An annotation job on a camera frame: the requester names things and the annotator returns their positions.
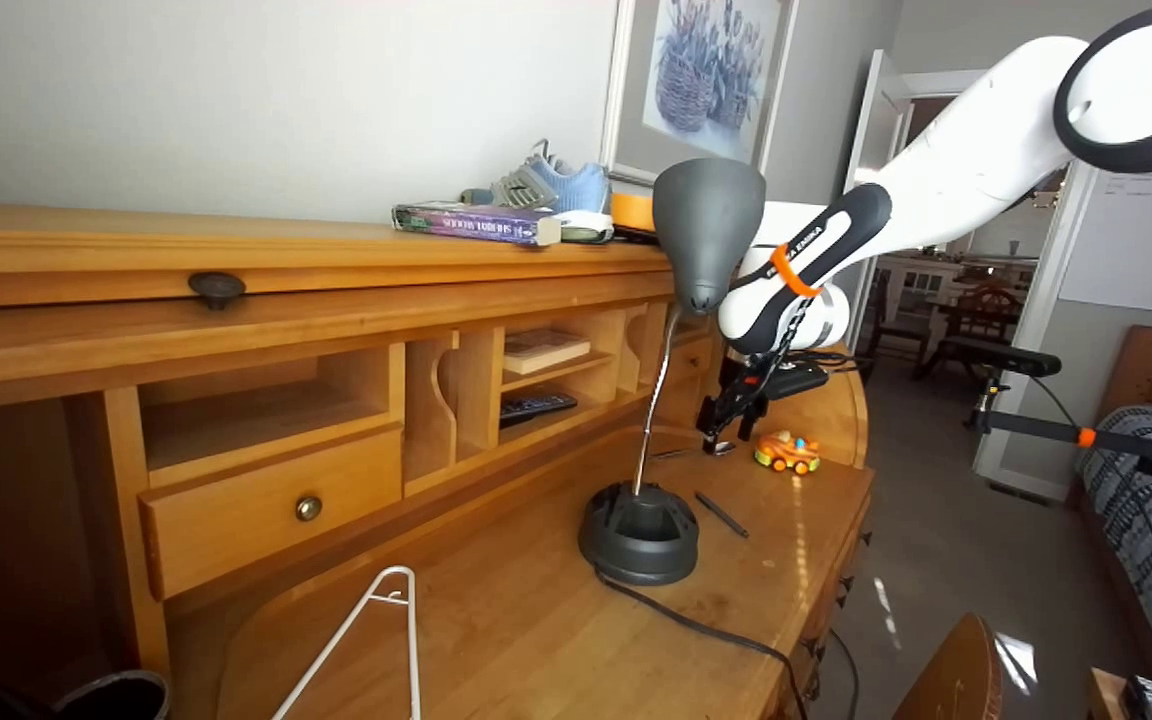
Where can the dark wooden dining chair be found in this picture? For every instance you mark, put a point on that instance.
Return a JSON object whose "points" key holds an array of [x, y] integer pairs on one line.
{"points": [[982, 321]]}

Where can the black remote control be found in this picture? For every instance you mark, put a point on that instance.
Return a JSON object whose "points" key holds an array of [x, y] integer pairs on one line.
{"points": [[536, 404]]}

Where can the black pen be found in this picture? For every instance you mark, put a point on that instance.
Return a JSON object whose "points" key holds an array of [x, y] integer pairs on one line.
{"points": [[723, 513]]}

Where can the purple book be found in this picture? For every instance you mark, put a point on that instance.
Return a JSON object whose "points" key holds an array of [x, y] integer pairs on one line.
{"points": [[476, 223]]}

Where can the black cup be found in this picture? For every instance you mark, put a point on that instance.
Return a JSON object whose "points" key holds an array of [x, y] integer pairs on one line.
{"points": [[108, 703]]}

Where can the black camera on mount arm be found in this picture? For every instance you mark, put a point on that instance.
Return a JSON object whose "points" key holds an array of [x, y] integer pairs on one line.
{"points": [[1017, 361]]}

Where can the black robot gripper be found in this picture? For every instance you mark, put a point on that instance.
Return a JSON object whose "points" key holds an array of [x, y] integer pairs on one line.
{"points": [[751, 385]]}

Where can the stacked beige notebooks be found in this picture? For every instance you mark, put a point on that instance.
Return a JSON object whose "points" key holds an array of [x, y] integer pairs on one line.
{"points": [[541, 354]]}

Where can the framed blue flower picture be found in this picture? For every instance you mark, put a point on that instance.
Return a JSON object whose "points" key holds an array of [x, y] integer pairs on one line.
{"points": [[716, 67]]}

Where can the white door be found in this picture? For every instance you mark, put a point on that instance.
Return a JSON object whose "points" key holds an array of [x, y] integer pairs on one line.
{"points": [[878, 133]]}

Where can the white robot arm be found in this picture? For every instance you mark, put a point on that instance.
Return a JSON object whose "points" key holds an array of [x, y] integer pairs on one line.
{"points": [[978, 146]]}

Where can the orange yellow toy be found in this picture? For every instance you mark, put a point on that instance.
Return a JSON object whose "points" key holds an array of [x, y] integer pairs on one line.
{"points": [[790, 453]]}

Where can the blue grey sneaker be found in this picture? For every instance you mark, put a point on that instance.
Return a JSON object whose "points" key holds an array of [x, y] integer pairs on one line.
{"points": [[550, 186]]}

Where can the black gooseneck desk lamp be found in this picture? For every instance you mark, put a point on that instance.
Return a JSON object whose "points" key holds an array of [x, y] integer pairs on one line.
{"points": [[705, 224]]}

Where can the wooden roll-top desk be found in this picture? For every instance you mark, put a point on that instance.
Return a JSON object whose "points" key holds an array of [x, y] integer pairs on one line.
{"points": [[42, 345]]}

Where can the wooden drawer brass knob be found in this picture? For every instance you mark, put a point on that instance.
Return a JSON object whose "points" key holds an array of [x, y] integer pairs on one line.
{"points": [[228, 521]]}

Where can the yellow-orange round container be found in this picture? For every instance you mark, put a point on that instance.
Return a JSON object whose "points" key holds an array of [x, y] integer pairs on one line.
{"points": [[629, 215]]}

